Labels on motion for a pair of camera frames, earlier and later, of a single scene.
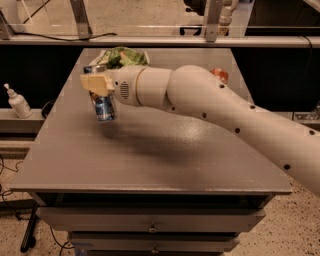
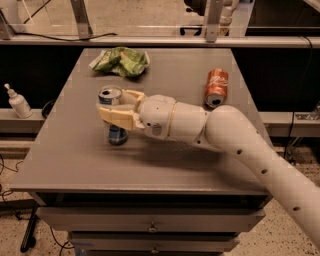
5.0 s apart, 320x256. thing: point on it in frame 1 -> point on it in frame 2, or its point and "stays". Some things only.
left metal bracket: x=83 y=28 stays
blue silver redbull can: x=105 y=108 -> x=111 y=95
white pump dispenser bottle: x=18 y=103 stays
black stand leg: x=29 y=241 stays
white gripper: x=126 y=86 -> x=156 y=115
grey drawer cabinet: x=153 y=181 stays
